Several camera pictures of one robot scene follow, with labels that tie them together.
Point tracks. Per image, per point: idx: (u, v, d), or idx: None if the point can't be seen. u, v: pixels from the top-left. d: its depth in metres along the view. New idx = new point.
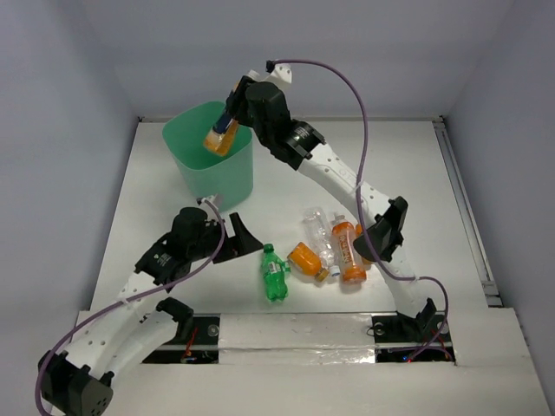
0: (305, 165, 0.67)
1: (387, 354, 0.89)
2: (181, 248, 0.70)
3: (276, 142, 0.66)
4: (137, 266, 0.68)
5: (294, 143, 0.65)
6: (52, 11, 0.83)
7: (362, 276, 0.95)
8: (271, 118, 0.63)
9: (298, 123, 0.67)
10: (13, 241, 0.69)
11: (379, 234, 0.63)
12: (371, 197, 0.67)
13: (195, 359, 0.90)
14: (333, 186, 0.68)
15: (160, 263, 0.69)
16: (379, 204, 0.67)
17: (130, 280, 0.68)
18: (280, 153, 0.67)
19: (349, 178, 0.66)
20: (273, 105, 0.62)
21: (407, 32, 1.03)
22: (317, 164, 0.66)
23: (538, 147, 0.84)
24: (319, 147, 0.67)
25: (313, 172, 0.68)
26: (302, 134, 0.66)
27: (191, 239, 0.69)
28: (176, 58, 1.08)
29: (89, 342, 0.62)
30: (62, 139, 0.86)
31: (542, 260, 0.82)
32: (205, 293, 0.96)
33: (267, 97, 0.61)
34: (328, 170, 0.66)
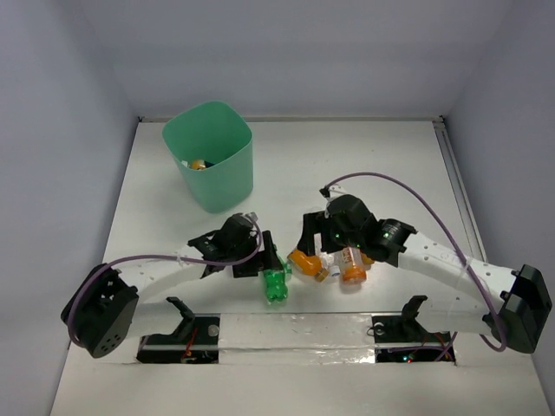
0: (402, 258, 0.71)
1: (387, 354, 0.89)
2: (225, 243, 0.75)
3: (369, 244, 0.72)
4: (191, 241, 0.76)
5: (384, 238, 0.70)
6: (51, 12, 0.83)
7: (362, 276, 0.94)
8: (358, 224, 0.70)
9: (385, 222, 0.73)
10: (14, 239, 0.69)
11: (515, 312, 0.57)
12: (487, 273, 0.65)
13: (194, 359, 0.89)
14: (438, 274, 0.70)
15: (206, 248, 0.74)
16: (499, 279, 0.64)
17: (185, 246, 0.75)
18: (375, 254, 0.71)
19: (453, 258, 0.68)
20: (355, 212, 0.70)
21: (407, 32, 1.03)
22: (415, 254, 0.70)
23: (538, 147, 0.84)
24: (412, 237, 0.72)
25: (414, 265, 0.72)
26: (391, 231, 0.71)
27: (236, 239, 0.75)
28: (176, 58, 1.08)
29: (141, 272, 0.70)
30: (62, 139, 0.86)
31: (542, 260, 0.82)
32: (203, 293, 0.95)
33: (348, 207, 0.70)
34: (427, 256, 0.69)
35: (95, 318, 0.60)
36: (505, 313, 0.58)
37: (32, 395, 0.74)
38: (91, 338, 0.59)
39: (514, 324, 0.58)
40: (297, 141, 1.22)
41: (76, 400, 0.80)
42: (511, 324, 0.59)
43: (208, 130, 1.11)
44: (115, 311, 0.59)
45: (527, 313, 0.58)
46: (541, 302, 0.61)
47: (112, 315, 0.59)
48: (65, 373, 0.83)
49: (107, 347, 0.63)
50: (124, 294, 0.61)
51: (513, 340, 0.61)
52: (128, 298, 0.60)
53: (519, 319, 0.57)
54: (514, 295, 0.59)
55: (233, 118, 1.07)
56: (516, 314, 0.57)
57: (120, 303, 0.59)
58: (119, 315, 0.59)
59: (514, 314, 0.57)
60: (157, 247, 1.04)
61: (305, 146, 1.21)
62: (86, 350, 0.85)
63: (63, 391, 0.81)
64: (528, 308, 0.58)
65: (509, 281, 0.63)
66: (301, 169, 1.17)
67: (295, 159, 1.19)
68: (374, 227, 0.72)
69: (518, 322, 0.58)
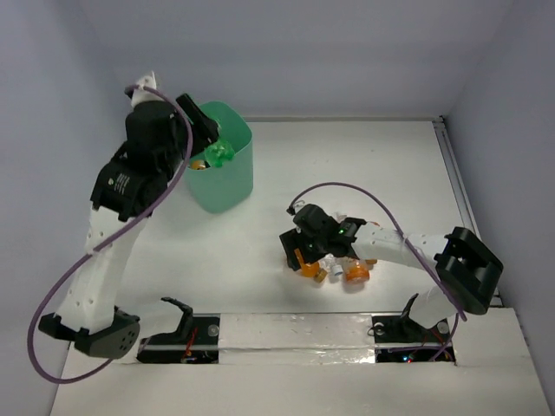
0: (357, 249, 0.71)
1: (387, 354, 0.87)
2: (145, 160, 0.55)
3: (329, 243, 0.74)
4: (95, 200, 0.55)
5: (340, 236, 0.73)
6: (51, 13, 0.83)
7: (366, 276, 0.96)
8: (317, 226, 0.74)
9: (343, 221, 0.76)
10: (14, 240, 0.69)
11: (448, 270, 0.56)
12: (423, 241, 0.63)
13: (194, 359, 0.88)
14: (388, 256, 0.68)
15: (117, 189, 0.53)
16: (436, 244, 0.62)
17: (93, 219, 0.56)
18: (336, 250, 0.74)
19: (393, 237, 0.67)
20: (313, 217, 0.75)
21: (407, 32, 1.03)
22: (363, 242, 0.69)
23: (538, 147, 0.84)
24: (362, 228, 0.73)
25: (366, 253, 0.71)
26: (347, 227, 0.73)
27: (156, 146, 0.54)
28: (176, 58, 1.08)
29: (76, 302, 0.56)
30: (62, 139, 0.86)
31: (542, 259, 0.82)
32: (204, 294, 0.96)
33: (304, 214, 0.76)
34: (375, 240, 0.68)
35: None
36: (442, 275, 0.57)
37: (33, 394, 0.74)
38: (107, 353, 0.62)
39: (454, 283, 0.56)
40: (297, 141, 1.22)
41: (76, 400, 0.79)
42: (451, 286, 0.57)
43: None
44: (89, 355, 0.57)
45: (463, 270, 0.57)
46: (479, 259, 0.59)
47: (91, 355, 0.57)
48: (65, 373, 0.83)
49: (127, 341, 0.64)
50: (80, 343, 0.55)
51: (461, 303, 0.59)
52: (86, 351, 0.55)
53: (453, 277, 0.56)
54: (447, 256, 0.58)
55: (233, 117, 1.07)
56: (450, 272, 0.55)
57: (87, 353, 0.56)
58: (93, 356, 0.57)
59: (449, 273, 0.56)
60: (157, 247, 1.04)
61: (306, 146, 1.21)
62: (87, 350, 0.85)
63: (62, 391, 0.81)
64: (462, 266, 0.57)
65: (444, 243, 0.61)
66: (301, 169, 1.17)
67: (295, 159, 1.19)
68: (334, 228, 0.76)
69: (456, 281, 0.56)
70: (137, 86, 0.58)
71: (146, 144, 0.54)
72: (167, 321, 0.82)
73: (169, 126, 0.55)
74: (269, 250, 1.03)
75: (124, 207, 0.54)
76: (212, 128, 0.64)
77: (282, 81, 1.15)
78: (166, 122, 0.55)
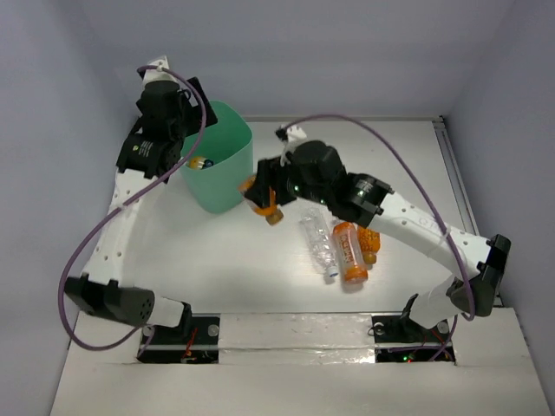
0: (377, 221, 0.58)
1: (387, 354, 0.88)
2: (163, 131, 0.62)
3: (338, 202, 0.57)
4: (120, 165, 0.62)
5: (359, 198, 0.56)
6: (51, 12, 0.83)
7: (364, 275, 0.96)
8: (329, 178, 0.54)
9: (356, 175, 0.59)
10: (13, 239, 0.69)
11: (489, 284, 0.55)
12: (465, 243, 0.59)
13: (194, 359, 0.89)
14: (411, 240, 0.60)
15: (142, 153, 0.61)
16: (476, 250, 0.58)
17: (118, 181, 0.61)
18: (345, 214, 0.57)
19: (433, 226, 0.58)
20: (329, 164, 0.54)
21: (407, 32, 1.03)
22: (393, 218, 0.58)
23: (538, 146, 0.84)
24: (388, 198, 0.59)
25: (389, 230, 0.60)
26: (364, 188, 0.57)
27: (170, 117, 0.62)
28: (176, 57, 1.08)
29: (106, 256, 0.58)
30: (62, 139, 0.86)
31: (543, 260, 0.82)
32: (205, 295, 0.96)
33: (319, 157, 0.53)
34: (405, 221, 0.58)
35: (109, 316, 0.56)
36: (478, 286, 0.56)
37: (32, 395, 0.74)
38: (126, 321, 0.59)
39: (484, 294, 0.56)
40: None
41: (76, 400, 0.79)
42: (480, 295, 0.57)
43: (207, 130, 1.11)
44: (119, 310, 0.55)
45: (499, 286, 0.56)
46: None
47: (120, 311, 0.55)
48: (64, 373, 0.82)
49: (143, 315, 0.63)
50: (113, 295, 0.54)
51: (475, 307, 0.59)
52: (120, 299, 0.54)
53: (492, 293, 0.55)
54: (490, 267, 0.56)
55: (233, 117, 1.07)
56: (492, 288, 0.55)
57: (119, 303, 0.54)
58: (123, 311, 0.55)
59: (490, 287, 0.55)
60: (157, 247, 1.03)
61: None
62: (87, 349, 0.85)
63: (62, 392, 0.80)
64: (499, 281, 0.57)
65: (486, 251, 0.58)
66: None
67: None
68: (343, 183, 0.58)
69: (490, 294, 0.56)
70: (152, 67, 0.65)
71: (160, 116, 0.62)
72: (170, 319, 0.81)
73: (177, 100, 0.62)
74: (268, 250, 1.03)
75: (147, 169, 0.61)
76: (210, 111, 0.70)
77: (281, 81, 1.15)
78: (176, 96, 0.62)
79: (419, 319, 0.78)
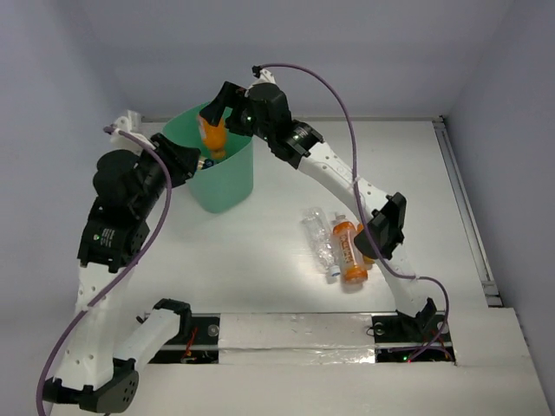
0: (303, 163, 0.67)
1: (387, 354, 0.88)
2: (124, 211, 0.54)
3: (277, 140, 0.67)
4: (81, 258, 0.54)
5: (294, 140, 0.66)
6: (51, 13, 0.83)
7: (363, 276, 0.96)
8: (276, 119, 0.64)
9: (298, 122, 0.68)
10: (15, 240, 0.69)
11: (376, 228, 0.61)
12: (368, 193, 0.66)
13: (194, 359, 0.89)
14: (329, 185, 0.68)
15: (104, 243, 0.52)
16: (377, 202, 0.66)
17: (82, 277, 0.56)
18: (279, 152, 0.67)
19: (346, 174, 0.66)
20: (276, 104, 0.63)
21: (407, 32, 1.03)
22: (315, 162, 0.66)
23: (538, 146, 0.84)
24: (317, 146, 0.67)
25: (310, 172, 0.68)
26: (301, 134, 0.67)
27: (130, 195, 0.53)
28: (176, 58, 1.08)
29: (76, 361, 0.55)
30: (62, 140, 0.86)
31: (542, 260, 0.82)
32: (205, 295, 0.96)
33: (269, 97, 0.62)
34: (326, 167, 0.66)
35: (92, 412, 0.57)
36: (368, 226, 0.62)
37: None
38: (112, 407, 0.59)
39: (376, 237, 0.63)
40: None
41: (77, 400, 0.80)
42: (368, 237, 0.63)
43: None
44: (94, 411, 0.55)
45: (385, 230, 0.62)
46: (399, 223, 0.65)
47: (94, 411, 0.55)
48: None
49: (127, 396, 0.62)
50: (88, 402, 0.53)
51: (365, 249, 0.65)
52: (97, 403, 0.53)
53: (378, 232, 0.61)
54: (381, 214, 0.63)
55: None
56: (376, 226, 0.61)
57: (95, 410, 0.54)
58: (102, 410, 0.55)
59: (376, 230, 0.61)
60: (157, 247, 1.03)
61: None
62: None
63: None
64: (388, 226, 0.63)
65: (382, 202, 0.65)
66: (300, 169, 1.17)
67: None
68: (285, 126, 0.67)
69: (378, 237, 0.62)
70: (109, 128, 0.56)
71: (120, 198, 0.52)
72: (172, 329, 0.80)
73: (134, 177, 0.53)
74: (268, 250, 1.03)
75: (112, 258, 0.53)
76: (182, 157, 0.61)
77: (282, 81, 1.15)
78: (131, 173, 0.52)
79: (406, 308, 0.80)
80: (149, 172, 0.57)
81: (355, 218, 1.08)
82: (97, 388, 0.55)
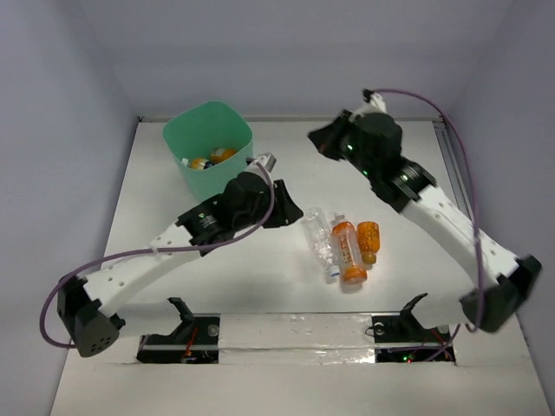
0: (411, 208, 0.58)
1: (388, 354, 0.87)
2: (229, 215, 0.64)
3: (380, 178, 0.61)
4: (179, 217, 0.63)
5: (401, 179, 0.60)
6: (51, 13, 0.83)
7: (362, 276, 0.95)
8: (386, 154, 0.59)
9: (407, 161, 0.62)
10: (14, 240, 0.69)
11: (501, 295, 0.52)
12: (492, 252, 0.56)
13: (194, 359, 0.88)
14: (444, 239, 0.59)
15: (204, 224, 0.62)
16: (503, 261, 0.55)
17: (168, 229, 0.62)
18: (380, 191, 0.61)
19: (466, 227, 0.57)
20: (390, 139, 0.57)
21: (407, 32, 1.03)
22: (427, 209, 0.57)
23: (538, 147, 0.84)
24: (429, 189, 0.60)
25: (417, 218, 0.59)
26: (409, 174, 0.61)
27: (240, 208, 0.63)
28: (176, 57, 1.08)
29: (109, 278, 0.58)
30: (62, 139, 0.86)
31: (542, 260, 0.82)
32: (206, 295, 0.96)
33: (384, 131, 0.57)
34: (439, 215, 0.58)
35: (70, 328, 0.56)
36: (488, 293, 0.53)
37: (32, 396, 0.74)
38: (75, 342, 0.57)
39: (495, 306, 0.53)
40: (297, 140, 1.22)
41: (76, 400, 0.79)
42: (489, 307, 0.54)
43: (208, 130, 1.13)
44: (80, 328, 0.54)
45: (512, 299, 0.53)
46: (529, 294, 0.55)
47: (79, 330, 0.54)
48: (65, 373, 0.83)
49: (95, 350, 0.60)
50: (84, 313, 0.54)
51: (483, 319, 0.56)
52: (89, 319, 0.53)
53: (502, 302, 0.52)
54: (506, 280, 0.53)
55: (233, 118, 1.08)
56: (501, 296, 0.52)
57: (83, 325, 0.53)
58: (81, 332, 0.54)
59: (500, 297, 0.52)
60: None
61: (305, 146, 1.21)
62: None
63: (62, 391, 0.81)
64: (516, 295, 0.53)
65: (512, 268, 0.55)
66: (300, 170, 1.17)
67: (294, 160, 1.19)
68: (393, 162, 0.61)
69: (499, 306, 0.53)
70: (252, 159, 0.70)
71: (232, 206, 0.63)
72: (169, 320, 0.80)
73: (256, 198, 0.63)
74: (268, 250, 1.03)
75: (197, 235, 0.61)
76: (288, 210, 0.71)
77: (282, 81, 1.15)
78: (256, 195, 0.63)
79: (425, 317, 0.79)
80: (259, 201, 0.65)
81: (355, 218, 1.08)
82: (99, 313, 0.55)
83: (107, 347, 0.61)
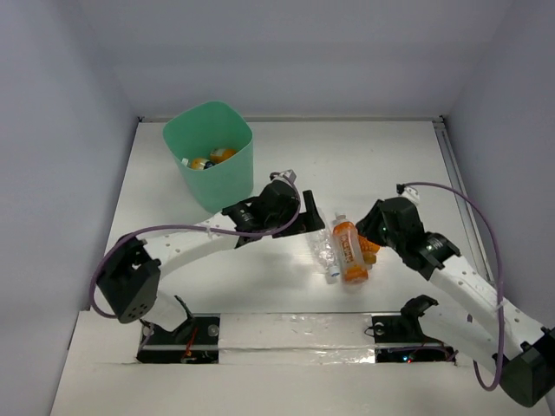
0: (436, 276, 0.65)
1: (387, 354, 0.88)
2: (264, 213, 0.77)
3: (408, 250, 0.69)
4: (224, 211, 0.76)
5: (425, 250, 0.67)
6: (50, 13, 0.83)
7: (363, 276, 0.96)
8: (405, 227, 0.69)
9: (433, 235, 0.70)
10: (14, 240, 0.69)
11: (527, 364, 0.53)
12: (516, 320, 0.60)
13: (194, 359, 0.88)
14: (469, 304, 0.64)
15: (244, 217, 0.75)
16: (527, 329, 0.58)
17: (215, 217, 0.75)
18: (411, 260, 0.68)
19: (487, 294, 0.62)
20: (405, 216, 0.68)
21: (406, 33, 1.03)
22: (450, 275, 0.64)
23: (538, 147, 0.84)
24: (454, 258, 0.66)
25: (444, 284, 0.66)
26: (434, 244, 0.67)
27: (273, 209, 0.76)
28: (176, 58, 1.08)
29: (167, 243, 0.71)
30: (62, 139, 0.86)
31: (542, 260, 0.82)
32: (208, 295, 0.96)
33: (399, 208, 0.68)
34: (461, 282, 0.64)
35: (120, 286, 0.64)
36: (516, 361, 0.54)
37: (32, 397, 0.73)
38: (119, 305, 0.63)
39: (523, 374, 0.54)
40: (297, 140, 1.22)
41: (76, 400, 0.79)
42: (517, 373, 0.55)
43: (209, 130, 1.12)
44: (138, 281, 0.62)
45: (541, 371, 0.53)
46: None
47: (135, 283, 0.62)
48: (65, 373, 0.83)
49: (132, 315, 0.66)
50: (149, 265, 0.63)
51: (509, 384, 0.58)
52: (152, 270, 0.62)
53: (530, 374, 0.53)
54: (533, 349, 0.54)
55: (234, 118, 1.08)
56: (530, 367, 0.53)
57: (146, 275, 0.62)
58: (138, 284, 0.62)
59: (525, 366, 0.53)
60: None
61: (306, 146, 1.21)
62: (87, 351, 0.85)
63: (62, 391, 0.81)
64: (545, 367, 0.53)
65: (538, 336, 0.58)
66: (301, 170, 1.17)
67: (295, 160, 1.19)
68: (418, 236, 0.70)
69: (526, 376, 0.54)
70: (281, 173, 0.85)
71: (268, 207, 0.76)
72: (171, 321, 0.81)
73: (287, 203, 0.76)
74: (269, 250, 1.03)
75: (239, 224, 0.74)
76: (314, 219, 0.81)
77: (282, 81, 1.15)
78: (288, 200, 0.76)
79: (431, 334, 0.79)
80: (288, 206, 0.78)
81: (355, 218, 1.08)
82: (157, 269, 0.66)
83: (140, 315, 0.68)
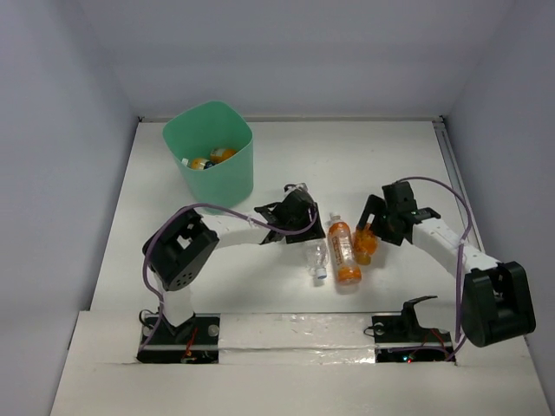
0: (415, 230, 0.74)
1: (387, 354, 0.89)
2: (286, 216, 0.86)
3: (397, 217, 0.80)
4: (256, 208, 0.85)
5: (410, 215, 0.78)
6: (50, 15, 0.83)
7: (356, 276, 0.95)
8: (398, 199, 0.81)
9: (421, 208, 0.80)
10: (15, 239, 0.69)
11: (473, 282, 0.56)
12: (474, 255, 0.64)
13: (194, 359, 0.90)
14: (439, 251, 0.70)
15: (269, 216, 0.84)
16: (483, 261, 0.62)
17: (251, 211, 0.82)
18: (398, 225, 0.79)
19: (453, 238, 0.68)
20: (398, 189, 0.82)
21: (407, 33, 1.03)
22: (425, 228, 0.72)
23: (538, 147, 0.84)
24: (433, 219, 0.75)
25: (422, 240, 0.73)
26: (420, 212, 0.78)
27: (295, 213, 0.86)
28: (176, 58, 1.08)
29: (218, 221, 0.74)
30: (62, 140, 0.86)
31: (542, 260, 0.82)
32: (208, 296, 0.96)
33: (395, 184, 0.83)
34: (434, 231, 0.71)
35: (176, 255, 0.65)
36: (468, 284, 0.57)
37: (33, 397, 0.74)
38: (171, 271, 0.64)
39: (473, 297, 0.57)
40: (297, 140, 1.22)
41: (76, 400, 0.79)
42: (470, 302, 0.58)
43: (208, 129, 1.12)
44: (196, 250, 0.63)
45: (489, 294, 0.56)
46: (517, 305, 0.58)
47: (192, 251, 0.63)
48: (65, 373, 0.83)
49: (180, 283, 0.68)
50: (207, 235, 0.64)
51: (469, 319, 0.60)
52: (208, 242, 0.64)
53: (478, 292, 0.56)
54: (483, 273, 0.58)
55: (233, 118, 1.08)
56: (475, 285, 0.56)
57: (205, 244, 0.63)
58: (196, 253, 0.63)
59: (472, 282, 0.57)
60: None
61: (305, 146, 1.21)
62: (88, 350, 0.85)
63: (62, 391, 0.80)
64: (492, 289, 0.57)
65: (492, 267, 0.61)
66: (300, 170, 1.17)
67: (294, 160, 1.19)
68: (408, 207, 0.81)
69: (476, 297, 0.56)
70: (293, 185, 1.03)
71: (290, 210, 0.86)
72: (176, 316, 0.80)
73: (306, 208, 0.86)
74: (272, 251, 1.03)
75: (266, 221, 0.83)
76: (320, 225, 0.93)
77: (282, 81, 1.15)
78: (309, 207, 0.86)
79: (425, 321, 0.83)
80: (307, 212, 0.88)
81: (355, 218, 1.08)
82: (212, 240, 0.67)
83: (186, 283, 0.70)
